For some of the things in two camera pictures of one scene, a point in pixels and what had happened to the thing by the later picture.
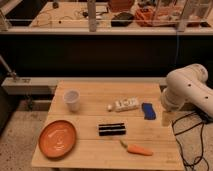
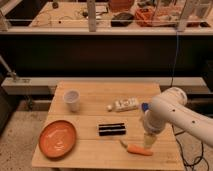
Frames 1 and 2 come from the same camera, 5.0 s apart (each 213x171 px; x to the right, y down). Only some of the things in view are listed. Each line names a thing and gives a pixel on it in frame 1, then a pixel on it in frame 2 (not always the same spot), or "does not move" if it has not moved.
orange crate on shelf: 156,17 does not move
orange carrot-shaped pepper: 136,149 does not move
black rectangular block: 116,129 does not move
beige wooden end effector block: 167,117 to 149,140
